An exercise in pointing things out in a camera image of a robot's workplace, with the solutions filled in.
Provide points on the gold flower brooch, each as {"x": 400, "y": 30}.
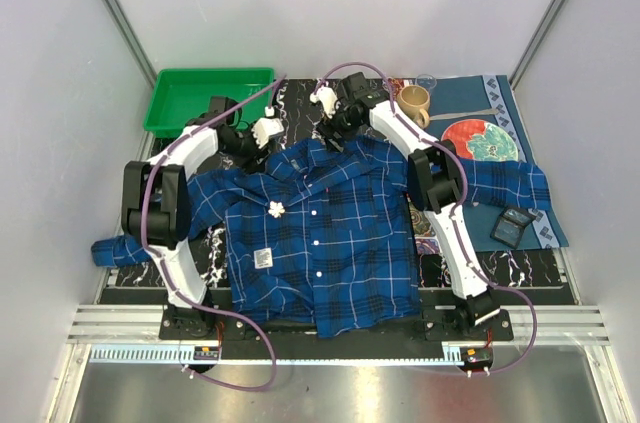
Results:
{"x": 276, "y": 209}

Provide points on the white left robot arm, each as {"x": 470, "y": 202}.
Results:
{"x": 156, "y": 208}

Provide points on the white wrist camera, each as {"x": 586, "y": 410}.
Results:
{"x": 267, "y": 128}
{"x": 327, "y": 99}

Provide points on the red and teal plate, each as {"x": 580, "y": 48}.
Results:
{"x": 480, "y": 140}

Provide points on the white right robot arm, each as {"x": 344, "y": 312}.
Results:
{"x": 436, "y": 181}

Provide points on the green plastic tray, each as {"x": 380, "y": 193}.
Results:
{"x": 181, "y": 94}

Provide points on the aluminium frame rail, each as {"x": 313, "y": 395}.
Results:
{"x": 320, "y": 338}

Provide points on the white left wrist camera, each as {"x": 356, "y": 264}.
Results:
{"x": 267, "y": 128}

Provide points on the beige ceramic mug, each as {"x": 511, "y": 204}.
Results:
{"x": 415, "y": 101}

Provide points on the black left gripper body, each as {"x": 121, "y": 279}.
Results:
{"x": 247, "y": 151}

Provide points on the black brooch box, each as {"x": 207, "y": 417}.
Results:
{"x": 510, "y": 226}

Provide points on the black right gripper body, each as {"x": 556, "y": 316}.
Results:
{"x": 340, "y": 123}

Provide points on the blue plaid shirt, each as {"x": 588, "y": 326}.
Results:
{"x": 342, "y": 256}

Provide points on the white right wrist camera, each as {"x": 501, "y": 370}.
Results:
{"x": 327, "y": 99}

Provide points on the clear glass cup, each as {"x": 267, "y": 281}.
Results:
{"x": 426, "y": 81}

